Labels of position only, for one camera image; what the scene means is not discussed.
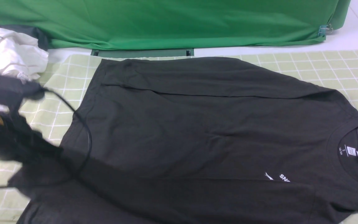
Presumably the dark gray long-sleeved shirt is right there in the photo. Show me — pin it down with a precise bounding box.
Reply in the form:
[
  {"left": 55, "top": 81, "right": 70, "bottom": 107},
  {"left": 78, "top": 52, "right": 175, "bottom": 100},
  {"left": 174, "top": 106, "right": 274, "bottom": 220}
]
[{"left": 18, "top": 57, "right": 358, "bottom": 224}]

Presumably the green backdrop cloth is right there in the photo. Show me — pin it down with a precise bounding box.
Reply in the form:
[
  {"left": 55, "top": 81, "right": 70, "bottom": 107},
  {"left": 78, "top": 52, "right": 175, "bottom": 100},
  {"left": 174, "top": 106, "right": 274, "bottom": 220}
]
[{"left": 0, "top": 0, "right": 350, "bottom": 50}]

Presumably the light green checkered tablecloth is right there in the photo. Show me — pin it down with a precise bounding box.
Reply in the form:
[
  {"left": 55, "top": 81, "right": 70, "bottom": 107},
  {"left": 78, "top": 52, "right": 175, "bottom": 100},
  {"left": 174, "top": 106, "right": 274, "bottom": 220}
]
[{"left": 0, "top": 50, "right": 358, "bottom": 224}]

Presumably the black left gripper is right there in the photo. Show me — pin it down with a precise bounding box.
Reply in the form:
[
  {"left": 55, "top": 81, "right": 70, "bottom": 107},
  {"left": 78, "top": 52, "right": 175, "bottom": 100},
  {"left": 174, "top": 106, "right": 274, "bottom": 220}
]
[{"left": 0, "top": 114, "right": 63, "bottom": 163}]

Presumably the crumpled white shirt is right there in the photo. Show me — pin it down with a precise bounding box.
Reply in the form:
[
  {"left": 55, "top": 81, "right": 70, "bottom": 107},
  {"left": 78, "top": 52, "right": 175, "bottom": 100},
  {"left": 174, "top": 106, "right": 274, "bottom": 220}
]
[{"left": 0, "top": 28, "right": 49, "bottom": 81}]

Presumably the teal binder clip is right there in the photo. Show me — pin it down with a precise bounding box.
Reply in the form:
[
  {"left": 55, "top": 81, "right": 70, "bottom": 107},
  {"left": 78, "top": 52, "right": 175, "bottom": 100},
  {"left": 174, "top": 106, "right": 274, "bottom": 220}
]
[{"left": 317, "top": 24, "right": 333, "bottom": 37}]

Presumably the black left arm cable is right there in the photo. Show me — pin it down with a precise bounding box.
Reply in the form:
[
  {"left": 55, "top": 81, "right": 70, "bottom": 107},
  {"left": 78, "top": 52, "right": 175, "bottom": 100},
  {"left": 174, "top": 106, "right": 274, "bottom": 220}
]
[{"left": 0, "top": 87, "right": 92, "bottom": 189}]

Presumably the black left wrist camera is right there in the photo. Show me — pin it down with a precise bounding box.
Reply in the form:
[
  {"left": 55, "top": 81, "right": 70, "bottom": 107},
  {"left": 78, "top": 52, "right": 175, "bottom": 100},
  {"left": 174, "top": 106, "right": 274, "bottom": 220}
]
[{"left": 0, "top": 75, "right": 47, "bottom": 113}]

